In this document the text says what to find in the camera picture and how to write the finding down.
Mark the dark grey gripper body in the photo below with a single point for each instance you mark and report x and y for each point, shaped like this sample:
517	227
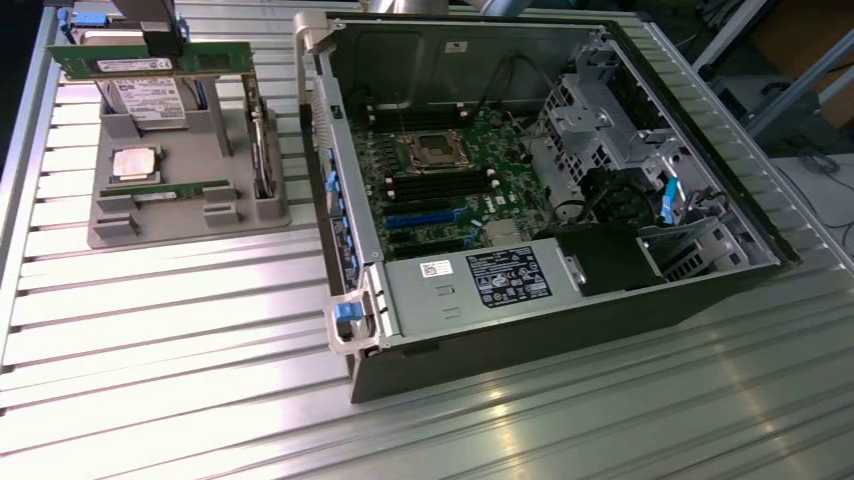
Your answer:
143	11

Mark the green RAM stick white label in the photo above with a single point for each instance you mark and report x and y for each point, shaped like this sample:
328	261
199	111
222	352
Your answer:
214	61

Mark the black RAM slot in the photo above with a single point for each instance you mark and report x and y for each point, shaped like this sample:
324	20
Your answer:
418	127
418	120
416	114
440	175
416	107
444	194
442	181
443	187

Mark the blue plastic connector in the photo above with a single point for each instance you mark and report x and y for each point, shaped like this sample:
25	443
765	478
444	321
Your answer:
92	20

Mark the silver hard disk white label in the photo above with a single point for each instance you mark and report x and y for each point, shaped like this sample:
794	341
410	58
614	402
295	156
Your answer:
150	102

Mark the blue plastic clip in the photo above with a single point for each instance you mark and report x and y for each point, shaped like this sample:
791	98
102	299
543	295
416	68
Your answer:
63	22

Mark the silver square CPU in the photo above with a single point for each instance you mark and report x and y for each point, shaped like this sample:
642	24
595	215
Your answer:
136	163

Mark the thin upright circuit card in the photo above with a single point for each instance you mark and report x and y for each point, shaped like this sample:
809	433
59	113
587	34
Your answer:
262	145

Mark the grey parts rack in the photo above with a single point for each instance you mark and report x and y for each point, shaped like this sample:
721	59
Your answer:
180	220

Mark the black expansion slot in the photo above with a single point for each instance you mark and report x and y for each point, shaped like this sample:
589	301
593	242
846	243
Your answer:
428	242
422	206

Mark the blue expansion slot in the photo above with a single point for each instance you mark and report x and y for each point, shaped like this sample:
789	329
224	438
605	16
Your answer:
420	218

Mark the green motherboard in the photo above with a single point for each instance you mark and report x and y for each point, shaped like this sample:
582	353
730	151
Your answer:
494	150

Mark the blue case latch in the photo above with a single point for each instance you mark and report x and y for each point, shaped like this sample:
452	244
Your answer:
343	312

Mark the silver chipset heatsink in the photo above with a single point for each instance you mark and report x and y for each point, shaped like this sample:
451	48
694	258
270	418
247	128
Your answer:
505	232

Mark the silver metal disk bay cage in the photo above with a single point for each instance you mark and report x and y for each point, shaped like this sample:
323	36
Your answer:
594	130

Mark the grey power supply unit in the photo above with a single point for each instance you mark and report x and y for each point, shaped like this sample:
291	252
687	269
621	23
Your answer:
467	295

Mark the black plastic fan shroud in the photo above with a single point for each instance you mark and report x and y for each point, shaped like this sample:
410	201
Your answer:
607	262

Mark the black open PC case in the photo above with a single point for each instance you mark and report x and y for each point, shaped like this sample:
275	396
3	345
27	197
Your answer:
534	350

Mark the black box under desk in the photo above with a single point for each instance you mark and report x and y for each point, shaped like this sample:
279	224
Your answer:
767	95

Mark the CPU socket metal frame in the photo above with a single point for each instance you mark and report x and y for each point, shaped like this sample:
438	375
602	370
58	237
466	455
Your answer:
432	152

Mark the aluminium frame post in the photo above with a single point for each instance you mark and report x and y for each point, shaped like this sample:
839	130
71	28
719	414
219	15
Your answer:
810	75

